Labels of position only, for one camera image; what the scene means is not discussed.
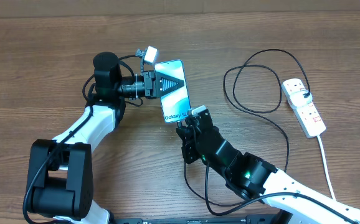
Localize blue Galaxy smartphone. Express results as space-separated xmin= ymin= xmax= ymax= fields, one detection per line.
xmin=154 ymin=60 xmax=191 ymax=123

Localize black USB charging cable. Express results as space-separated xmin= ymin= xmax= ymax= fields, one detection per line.
xmin=176 ymin=48 xmax=312 ymax=217

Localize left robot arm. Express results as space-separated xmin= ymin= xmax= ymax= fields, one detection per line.
xmin=22 ymin=47 xmax=186 ymax=223

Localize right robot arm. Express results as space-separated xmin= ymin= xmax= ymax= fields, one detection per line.
xmin=176 ymin=106 xmax=360 ymax=223

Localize white charger adapter plug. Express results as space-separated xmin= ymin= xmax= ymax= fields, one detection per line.
xmin=288 ymin=90 xmax=313 ymax=109

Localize white power strip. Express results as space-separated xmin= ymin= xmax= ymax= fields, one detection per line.
xmin=282 ymin=78 xmax=326 ymax=138

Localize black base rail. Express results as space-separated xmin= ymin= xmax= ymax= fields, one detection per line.
xmin=109 ymin=210 xmax=292 ymax=224

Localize white power strip cord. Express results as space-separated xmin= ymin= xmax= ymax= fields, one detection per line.
xmin=316 ymin=134 xmax=336 ymax=200

